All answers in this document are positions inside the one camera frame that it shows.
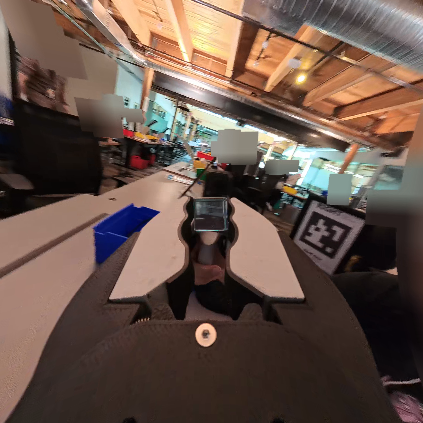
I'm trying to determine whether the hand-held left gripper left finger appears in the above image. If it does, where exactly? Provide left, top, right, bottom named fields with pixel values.
left=108, top=198, right=191, bottom=303

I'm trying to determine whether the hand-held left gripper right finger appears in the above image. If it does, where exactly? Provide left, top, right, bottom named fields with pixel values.
left=226, top=197, right=306, bottom=302

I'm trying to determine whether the blue plastic bin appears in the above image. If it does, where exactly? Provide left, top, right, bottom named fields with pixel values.
left=93, top=204, right=161, bottom=264

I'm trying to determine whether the clear glass cube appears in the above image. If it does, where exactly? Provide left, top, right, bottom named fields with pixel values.
left=193, top=197, right=229, bottom=232

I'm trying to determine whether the person's right hand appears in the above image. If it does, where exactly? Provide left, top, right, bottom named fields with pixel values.
left=193, top=263, right=224, bottom=285

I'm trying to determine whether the person's dark clothing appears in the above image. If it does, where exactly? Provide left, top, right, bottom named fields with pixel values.
left=330, top=228, right=402, bottom=380

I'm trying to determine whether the printed paper strip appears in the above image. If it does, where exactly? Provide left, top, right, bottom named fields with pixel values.
left=165, top=173, right=196, bottom=185

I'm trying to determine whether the red plastic bin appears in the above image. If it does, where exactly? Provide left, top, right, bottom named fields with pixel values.
left=130, top=155, right=156, bottom=170

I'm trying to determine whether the black office chair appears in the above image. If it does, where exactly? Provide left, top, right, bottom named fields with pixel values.
left=13, top=99, right=104, bottom=196

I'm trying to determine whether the pink patterned cloth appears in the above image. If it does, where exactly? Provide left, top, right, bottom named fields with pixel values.
left=380, top=375, right=423, bottom=423

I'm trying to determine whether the large silver ventilation duct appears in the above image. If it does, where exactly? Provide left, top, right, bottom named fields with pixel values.
left=243, top=0, right=423, bottom=73

